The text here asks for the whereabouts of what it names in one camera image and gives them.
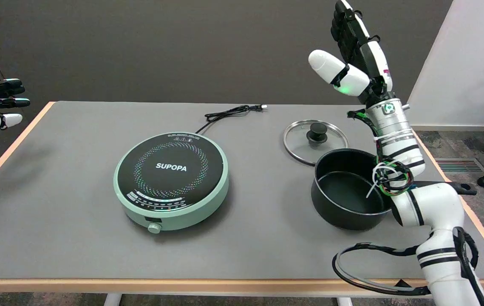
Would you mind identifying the grey table mat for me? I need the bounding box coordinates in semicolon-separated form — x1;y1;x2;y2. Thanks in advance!
0;101;484;280

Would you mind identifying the black soup pot with handle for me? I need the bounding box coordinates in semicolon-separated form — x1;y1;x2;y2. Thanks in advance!
311;148;477;231

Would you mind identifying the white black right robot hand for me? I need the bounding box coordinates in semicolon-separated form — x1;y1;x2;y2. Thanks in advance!
309;0;395;107

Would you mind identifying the green round induction cooker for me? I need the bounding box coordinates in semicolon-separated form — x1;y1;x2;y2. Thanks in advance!
113;132;229;235

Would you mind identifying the glass lid with black knob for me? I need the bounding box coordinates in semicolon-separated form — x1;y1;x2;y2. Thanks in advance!
283;119;349;166

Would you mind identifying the floor vent grille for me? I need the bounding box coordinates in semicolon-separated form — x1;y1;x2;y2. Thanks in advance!
434;158;484;173

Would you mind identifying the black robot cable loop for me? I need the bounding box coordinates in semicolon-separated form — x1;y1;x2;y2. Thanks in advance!
332;227;484;306

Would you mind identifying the black cooker power cord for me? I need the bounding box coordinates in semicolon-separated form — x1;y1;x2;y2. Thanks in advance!
195;104;268;135

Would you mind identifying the coloured wrist wire bundle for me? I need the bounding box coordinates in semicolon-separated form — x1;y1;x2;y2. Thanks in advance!
347;109;415;198

